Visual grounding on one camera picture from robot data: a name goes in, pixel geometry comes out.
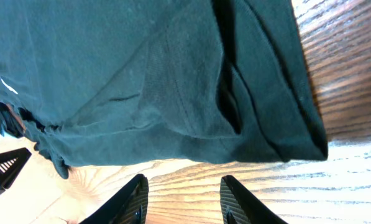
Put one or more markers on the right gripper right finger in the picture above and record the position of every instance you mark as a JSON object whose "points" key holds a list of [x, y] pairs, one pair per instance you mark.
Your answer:
{"points": [[240, 206]]}

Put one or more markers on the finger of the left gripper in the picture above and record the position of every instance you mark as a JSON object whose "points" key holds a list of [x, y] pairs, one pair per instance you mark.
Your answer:
{"points": [[11, 163]]}

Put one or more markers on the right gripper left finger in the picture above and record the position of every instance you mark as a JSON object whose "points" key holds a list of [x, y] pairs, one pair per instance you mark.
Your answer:
{"points": [[127, 206]]}

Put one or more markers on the black Nike t-shirt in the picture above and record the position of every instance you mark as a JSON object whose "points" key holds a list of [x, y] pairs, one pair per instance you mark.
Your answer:
{"points": [[123, 82]]}

